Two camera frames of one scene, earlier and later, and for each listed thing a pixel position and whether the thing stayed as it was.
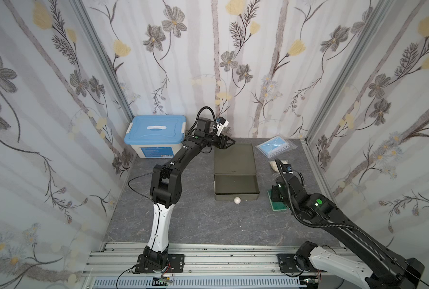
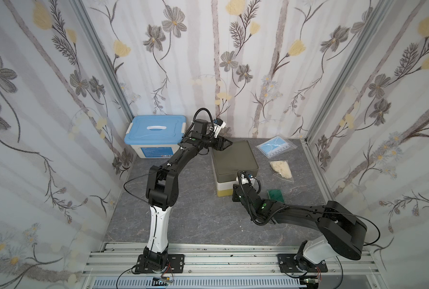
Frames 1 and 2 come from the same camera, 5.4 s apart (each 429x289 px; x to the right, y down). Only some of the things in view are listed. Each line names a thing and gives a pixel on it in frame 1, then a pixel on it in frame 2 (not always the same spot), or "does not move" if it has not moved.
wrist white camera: x=288 y=168 -> x=245 y=179
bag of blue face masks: x=276 y=146 does not move
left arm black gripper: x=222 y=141 does not move
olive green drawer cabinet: x=235 y=174 does not move
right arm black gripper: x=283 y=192 -> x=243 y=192
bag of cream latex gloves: x=274 y=165 does not move
